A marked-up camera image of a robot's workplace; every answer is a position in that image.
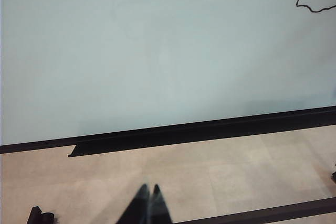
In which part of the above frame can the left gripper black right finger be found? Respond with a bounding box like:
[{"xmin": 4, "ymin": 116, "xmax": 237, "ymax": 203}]
[{"xmin": 150, "ymin": 184, "xmax": 174, "ymax": 224}]

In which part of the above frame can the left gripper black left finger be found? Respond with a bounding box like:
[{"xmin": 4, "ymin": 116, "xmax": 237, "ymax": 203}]
[{"xmin": 114, "ymin": 183, "xmax": 151, "ymax": 224}]

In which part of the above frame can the black whiteboard pen tray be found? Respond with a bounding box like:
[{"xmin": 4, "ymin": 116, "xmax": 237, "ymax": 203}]
[{"xmin": 67, "ymin": 113, "xmax": 336, "ymax": 158}]

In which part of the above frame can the black metal crossbar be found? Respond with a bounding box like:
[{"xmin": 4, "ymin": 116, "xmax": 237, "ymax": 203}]
[{"xmin": 180, "ymin": 196, "xmax": 336, "ymax": 224}]

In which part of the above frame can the black angular floor bracket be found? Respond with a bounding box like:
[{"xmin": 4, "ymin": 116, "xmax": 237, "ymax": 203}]
[{"xmin": 25, "ymin": 206, "xmax": 57, "ymax": 224}]

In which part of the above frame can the white glass whiteboard black frame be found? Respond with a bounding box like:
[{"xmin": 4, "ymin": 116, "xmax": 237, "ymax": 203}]
[{"xmin": 0, "ymin": 0, "xmax": 336, "ymax": 155}]

